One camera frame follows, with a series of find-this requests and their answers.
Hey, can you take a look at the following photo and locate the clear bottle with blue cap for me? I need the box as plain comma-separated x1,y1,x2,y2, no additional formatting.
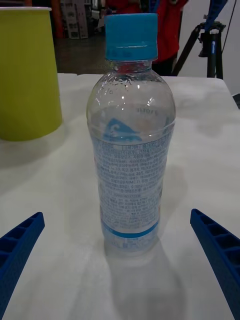
86,12,176,257

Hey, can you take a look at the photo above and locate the yellow-green plastic bin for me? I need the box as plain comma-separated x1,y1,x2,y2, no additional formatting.
0,6,63,142

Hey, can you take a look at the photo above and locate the blue ribbed bar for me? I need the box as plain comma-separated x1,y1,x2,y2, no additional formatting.
203,0,226,32

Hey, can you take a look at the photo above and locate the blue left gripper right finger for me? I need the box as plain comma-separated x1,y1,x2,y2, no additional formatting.
189,208,240,320

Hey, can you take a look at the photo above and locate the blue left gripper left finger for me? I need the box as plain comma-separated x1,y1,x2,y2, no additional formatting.
0,211,46,320

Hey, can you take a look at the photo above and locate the person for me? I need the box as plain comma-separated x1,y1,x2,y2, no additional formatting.
106,0,188,77

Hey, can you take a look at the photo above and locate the printed cardboard box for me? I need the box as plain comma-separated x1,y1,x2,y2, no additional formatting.
61,0,89,40

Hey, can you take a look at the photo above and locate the black tripod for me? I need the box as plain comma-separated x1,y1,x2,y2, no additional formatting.
172,21,225,80

